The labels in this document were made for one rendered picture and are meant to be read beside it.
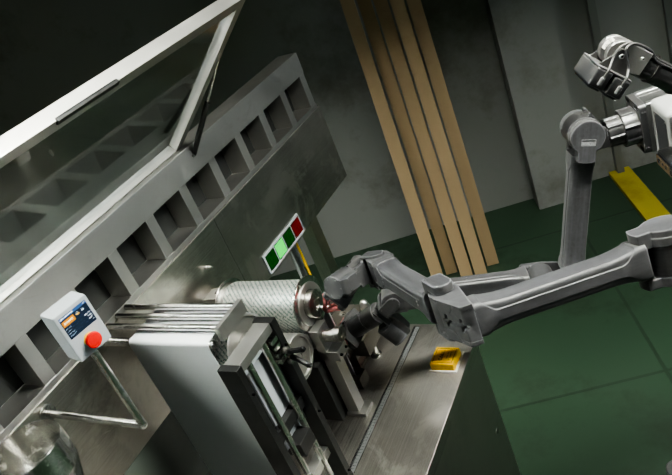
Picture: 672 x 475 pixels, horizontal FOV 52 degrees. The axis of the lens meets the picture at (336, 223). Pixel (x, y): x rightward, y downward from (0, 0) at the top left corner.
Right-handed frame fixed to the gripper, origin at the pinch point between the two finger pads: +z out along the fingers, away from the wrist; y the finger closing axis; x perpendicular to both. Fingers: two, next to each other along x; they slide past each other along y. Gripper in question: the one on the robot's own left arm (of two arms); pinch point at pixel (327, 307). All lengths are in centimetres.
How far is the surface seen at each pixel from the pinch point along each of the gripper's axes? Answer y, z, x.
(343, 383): -5.6, 14.7, -15.3
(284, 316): -6.8, 4.4, 7.8
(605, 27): 272, -10, -47
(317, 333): -6.6, 2.8, -1.5
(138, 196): -5, 1, 56
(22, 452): -71, 1, 33
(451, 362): 12.9, 3.6, -37.2
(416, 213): 173, 92, -21
